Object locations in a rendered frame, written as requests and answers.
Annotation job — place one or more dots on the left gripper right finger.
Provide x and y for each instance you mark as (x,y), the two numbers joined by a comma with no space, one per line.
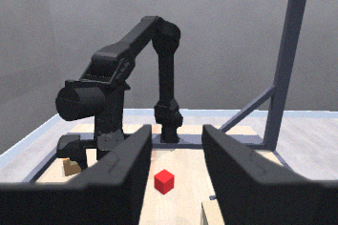
(254,190)

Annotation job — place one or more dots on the brown cardboard box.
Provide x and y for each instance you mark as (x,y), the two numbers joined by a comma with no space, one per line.
(70,167)

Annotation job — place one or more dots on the red block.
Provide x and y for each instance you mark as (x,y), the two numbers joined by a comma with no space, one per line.
(164,181)

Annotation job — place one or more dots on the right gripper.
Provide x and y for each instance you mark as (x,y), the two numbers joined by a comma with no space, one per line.
(70,145)

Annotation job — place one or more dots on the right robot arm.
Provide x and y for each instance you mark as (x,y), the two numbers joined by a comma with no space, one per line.
(98,90)

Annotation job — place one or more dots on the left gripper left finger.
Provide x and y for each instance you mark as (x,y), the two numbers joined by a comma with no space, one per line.
(109,192)

